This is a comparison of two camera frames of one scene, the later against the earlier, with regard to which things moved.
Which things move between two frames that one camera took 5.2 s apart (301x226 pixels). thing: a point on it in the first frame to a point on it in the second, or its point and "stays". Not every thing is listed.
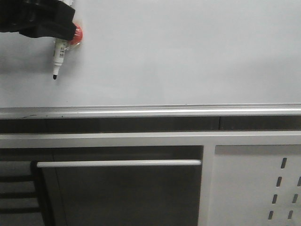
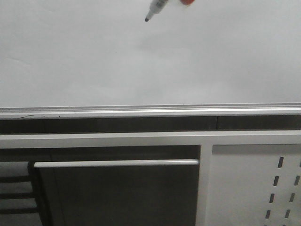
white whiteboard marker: [59, 47] to [156, 6]
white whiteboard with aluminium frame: [145, 59] stays
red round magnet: [78, 35] to [187, 2]
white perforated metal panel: [256, 185] stays
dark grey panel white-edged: [120, 193] stays
